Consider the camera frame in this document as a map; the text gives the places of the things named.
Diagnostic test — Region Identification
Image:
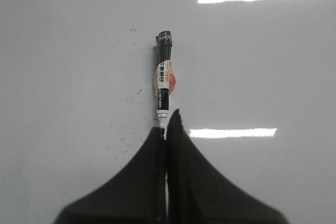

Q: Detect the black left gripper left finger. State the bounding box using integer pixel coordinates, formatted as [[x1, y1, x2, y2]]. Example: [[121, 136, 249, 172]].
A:
[[55, 127, 166, 223]]

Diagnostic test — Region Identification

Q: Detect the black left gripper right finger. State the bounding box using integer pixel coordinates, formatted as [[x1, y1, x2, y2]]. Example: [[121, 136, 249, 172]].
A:
[[166, 110, 288, 223]]

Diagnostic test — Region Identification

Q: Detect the black and white marker pen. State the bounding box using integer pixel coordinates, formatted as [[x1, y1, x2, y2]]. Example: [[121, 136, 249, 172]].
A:
[[154, 30, 176, 137]]

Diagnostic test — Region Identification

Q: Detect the white glossy whiteboard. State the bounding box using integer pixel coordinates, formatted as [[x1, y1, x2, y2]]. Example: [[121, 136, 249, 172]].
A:
[[1, 0, 335, 223]]

